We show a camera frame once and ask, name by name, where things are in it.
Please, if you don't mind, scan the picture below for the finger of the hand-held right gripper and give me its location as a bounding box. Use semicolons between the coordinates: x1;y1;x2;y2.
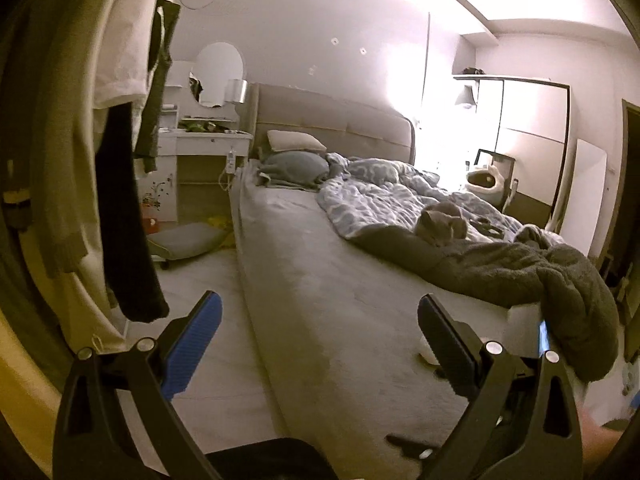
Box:
386;434;453;467

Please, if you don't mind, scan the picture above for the oval wall mirror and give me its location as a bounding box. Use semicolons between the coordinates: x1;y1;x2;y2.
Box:
189;42;246;108

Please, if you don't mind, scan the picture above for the white leaning board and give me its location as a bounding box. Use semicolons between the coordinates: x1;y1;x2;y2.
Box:
560;137;608;261

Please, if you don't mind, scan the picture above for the sliding door wardrobe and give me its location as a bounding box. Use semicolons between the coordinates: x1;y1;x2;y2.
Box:
452;74;571;233

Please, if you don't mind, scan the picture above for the white hanging shirt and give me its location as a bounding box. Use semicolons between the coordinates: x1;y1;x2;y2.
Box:
92;0;166;108

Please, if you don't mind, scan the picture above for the pile of small cosmetics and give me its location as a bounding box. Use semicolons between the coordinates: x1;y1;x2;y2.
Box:
180;117;241;136

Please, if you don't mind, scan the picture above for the blue patterned duvet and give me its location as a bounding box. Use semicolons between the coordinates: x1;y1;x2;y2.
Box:
315;152;551;241

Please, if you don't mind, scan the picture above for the white cat carrier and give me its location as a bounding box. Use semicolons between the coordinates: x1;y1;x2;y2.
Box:
465;164;506;196

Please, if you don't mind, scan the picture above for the grey upholstered bed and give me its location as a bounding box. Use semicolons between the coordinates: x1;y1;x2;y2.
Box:
229;82;626;480

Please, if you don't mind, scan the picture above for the grey cat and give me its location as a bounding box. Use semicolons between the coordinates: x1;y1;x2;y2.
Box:
415;201;471;247

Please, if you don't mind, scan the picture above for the dark grey fleece blanket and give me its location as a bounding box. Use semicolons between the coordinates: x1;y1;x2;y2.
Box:
345;225;621;383

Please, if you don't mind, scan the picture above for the beige hanging sweater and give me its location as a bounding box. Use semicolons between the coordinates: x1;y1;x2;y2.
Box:
35;0;156;281

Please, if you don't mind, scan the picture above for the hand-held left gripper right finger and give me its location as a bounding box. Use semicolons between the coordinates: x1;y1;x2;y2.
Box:
417;293;586;480

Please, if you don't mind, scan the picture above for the grey-blue pillow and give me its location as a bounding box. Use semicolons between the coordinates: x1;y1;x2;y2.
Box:
256;151;331;191

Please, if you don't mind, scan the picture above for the yellow cloth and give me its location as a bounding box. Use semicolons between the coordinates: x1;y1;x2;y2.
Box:
207;216;236;248

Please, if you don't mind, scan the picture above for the person's right forearm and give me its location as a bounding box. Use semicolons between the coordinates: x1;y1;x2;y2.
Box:
580;407;633;480

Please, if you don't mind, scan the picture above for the black framed panel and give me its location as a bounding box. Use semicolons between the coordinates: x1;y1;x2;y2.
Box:
474;149;517;206

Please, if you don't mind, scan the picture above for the white pillow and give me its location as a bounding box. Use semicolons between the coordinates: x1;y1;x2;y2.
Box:
266;130;328;153

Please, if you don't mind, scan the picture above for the cream hanging garment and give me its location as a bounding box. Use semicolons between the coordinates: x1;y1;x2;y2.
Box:
65;260;128;353

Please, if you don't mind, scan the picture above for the black hanging garment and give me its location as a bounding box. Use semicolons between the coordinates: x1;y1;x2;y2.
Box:
95;102;170;322

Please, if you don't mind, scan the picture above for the grey floor cushion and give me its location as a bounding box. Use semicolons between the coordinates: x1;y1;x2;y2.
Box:
147;222;226;261

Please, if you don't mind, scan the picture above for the green hanging garment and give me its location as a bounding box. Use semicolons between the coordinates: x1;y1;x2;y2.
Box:
132;2;182;173

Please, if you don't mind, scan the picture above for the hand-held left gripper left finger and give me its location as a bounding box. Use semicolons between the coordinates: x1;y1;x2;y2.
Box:
52;290;223;480

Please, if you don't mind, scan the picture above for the white dressing table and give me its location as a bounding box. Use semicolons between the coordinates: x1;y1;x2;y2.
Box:
140;85;255;226

